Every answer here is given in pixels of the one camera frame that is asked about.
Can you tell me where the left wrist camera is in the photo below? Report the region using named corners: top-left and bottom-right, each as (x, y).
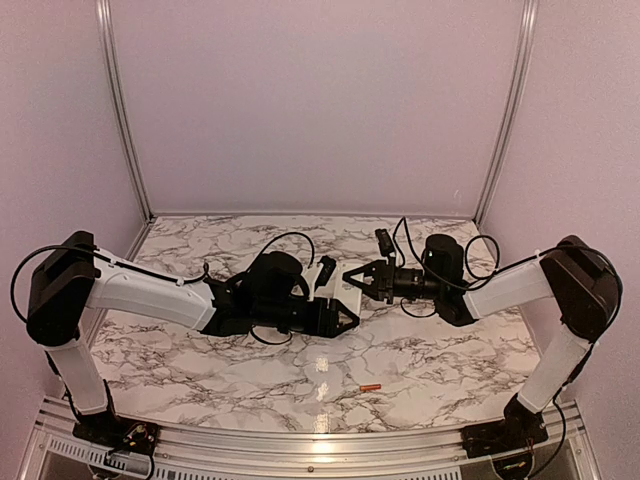
top-left (315, 255), bottom-right (337, 288)

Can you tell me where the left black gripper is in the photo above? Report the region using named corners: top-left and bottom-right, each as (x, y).
top-left (256, 298), bottom-right (358, 339)

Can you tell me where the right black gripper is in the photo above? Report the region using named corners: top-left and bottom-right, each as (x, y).
top-left (343, 256), bottom-right (444, 304)

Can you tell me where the front aluminium frame rail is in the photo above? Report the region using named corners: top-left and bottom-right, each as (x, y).
top-left (17, 398), bottom-right (603, 479)

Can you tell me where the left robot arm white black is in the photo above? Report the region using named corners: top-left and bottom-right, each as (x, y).
top-left (21, 231), bottom-right (362, 445)

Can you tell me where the right aluminium frame post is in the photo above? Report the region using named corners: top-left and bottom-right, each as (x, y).
top-left (473, 0), bottom-right (539, 227)

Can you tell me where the aluminium frame post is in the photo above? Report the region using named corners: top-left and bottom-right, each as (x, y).
top-left (473, 0), bottom-right (539, 227)
top-left (96, 0), bottom-right (154, 223)

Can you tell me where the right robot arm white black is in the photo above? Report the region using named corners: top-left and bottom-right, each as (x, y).
top-left (343, 230), bottom-right (623, 448)

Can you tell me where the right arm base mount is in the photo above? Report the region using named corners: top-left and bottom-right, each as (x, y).
top-left (461, 395), bottom-right (549, 458)

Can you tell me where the orange AAA battery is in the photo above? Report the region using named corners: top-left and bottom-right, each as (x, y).
top-left (359, 384), bottom-right (382, 392)

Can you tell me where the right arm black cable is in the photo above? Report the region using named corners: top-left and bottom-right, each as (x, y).
top-left (393, 216), bottom-right (624, 321)

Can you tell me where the white remote control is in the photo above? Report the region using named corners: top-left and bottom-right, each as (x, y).
top-left (315, 261), bottom-right (362, 317)

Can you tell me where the left aluminium frame post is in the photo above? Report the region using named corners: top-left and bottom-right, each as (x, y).
top-left (96, 0), bottom-right (154, 223)

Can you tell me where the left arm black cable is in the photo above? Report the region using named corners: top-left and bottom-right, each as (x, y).
top-left (9, 232), bottom-right (316, 346)

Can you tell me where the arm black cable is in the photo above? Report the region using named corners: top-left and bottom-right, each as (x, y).
top-left (9, 232), bottom-right (316, 346)
top-left (393, 216), bottom-right (624, 321)

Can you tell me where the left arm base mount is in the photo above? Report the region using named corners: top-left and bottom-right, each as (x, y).
top-left (72, 410), bottom-right (159, 455)

